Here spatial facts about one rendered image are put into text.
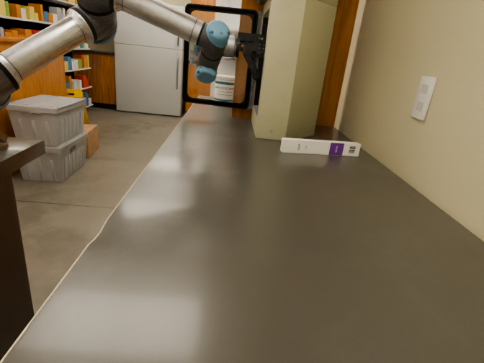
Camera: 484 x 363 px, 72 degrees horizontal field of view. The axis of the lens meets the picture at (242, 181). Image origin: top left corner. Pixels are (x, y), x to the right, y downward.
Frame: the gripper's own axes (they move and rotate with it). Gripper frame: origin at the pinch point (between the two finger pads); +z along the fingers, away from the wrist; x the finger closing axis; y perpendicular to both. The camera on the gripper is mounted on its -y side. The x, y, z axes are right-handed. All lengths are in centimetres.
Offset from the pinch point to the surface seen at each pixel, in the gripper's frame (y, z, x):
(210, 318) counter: -28, -20, -103
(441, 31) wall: 11, 33, -38
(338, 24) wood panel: 15.6, 22.8, 23.3
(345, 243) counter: -28, 2, -84
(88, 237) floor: -122, -105, 58
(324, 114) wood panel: -22.8, 24.1, 23.5
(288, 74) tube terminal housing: -4.9, -1.3, -13.9
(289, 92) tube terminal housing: -10.8, 0.2, -13.8
